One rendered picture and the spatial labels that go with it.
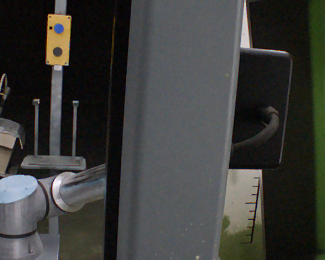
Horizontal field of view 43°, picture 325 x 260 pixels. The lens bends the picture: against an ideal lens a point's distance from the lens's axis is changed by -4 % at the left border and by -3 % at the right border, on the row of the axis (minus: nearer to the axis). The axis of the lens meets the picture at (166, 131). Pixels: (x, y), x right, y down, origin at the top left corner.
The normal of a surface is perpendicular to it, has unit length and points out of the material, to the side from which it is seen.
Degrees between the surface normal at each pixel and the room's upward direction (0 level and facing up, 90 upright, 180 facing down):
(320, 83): 90
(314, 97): 90
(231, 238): 90
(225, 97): 90
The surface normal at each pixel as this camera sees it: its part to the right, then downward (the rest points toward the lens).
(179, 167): 0.21, 0.19
